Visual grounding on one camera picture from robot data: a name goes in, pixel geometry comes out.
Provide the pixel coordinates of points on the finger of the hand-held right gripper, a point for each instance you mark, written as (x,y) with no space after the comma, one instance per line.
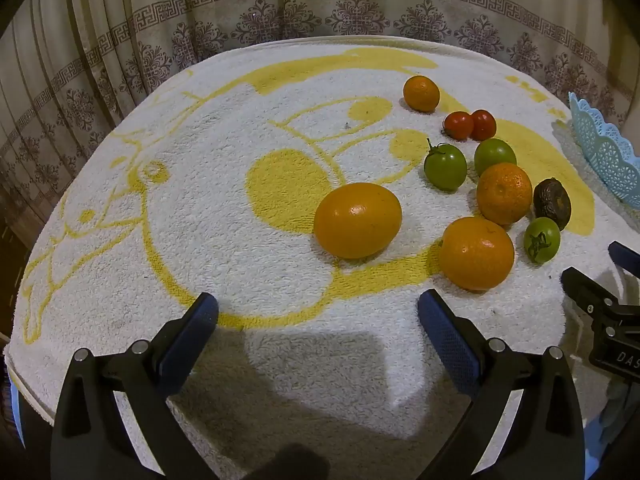
(627,260)
(585,287)

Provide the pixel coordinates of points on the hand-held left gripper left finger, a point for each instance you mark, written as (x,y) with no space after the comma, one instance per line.
(190,340)

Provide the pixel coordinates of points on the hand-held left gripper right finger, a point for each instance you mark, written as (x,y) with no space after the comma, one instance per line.
(450,340)

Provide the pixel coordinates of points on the small green tomato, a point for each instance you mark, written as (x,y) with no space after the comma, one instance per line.
(541,239)

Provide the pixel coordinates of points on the dark brown wrinkled fruit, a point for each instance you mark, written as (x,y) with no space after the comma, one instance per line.
(552,205)

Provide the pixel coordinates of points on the round smooth orange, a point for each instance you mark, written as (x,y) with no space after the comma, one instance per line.
(476,253)

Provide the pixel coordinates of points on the light blue lattice basket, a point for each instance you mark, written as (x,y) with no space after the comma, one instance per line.
(607,160)

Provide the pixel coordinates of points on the textured mandarin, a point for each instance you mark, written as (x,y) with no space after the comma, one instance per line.
(504,193)

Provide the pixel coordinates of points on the large smooth orange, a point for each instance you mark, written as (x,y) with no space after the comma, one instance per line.
(358,220)

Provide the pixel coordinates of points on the red tomato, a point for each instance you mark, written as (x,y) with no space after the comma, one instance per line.
(485,124)
(458,125)

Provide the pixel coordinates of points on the small mandarin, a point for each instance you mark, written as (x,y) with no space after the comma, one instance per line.
(421,93)

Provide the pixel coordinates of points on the white towel with yellow print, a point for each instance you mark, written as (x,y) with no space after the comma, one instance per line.
(200,160)

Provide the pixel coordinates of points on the blue plastic table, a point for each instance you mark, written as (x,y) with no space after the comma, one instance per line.
(15,410)

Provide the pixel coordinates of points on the cream patterned curtain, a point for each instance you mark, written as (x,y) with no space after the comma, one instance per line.
(320,0)

